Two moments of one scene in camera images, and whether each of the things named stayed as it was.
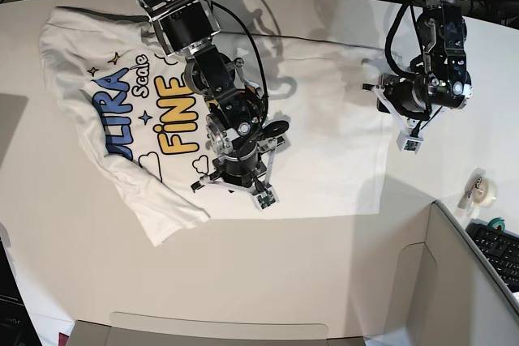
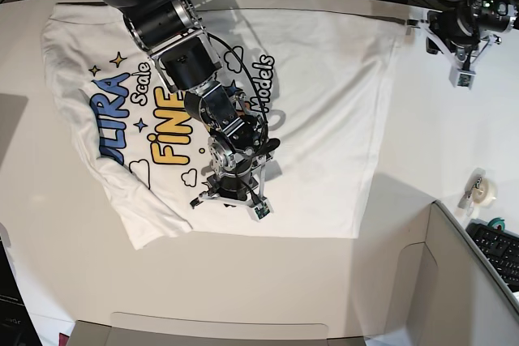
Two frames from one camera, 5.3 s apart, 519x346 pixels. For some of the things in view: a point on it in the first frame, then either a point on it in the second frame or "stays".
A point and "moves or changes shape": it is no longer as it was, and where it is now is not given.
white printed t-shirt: x=126 y=103 moves or changes shape
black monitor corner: x=16 y=325 stays
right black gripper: x=409 y=95 to x=459 y=25
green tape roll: x=496 y=221 stays
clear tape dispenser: x=477 y=194 stays
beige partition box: x=449 y=296 stays
